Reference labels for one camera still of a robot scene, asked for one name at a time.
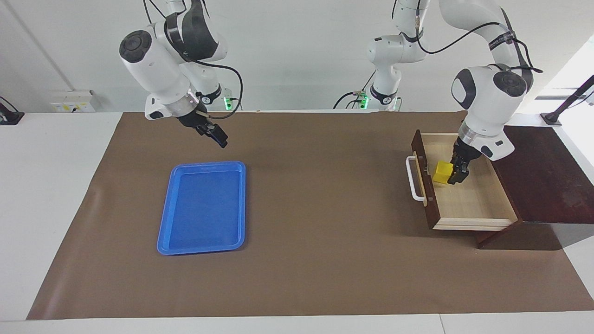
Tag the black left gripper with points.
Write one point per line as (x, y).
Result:
(465, 155)

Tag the yellow cube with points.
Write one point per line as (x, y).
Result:
(441, 174)

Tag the dark brown wooden cabinet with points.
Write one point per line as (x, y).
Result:
(543, 185)

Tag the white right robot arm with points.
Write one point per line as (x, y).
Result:
(153, 69)

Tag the black camera stand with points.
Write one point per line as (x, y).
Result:
(551, 118)

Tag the black clamp mount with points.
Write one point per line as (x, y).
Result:
(9, 117)

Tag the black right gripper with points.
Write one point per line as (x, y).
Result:
(197, 121)

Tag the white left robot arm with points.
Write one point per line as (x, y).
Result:
(487, 97)

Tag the brown table mat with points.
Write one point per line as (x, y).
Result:
(325, 208)

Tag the white wall socket strip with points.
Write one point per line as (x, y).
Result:
(72, 103)

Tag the blue plastic tray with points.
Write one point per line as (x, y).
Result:
(204, 208)

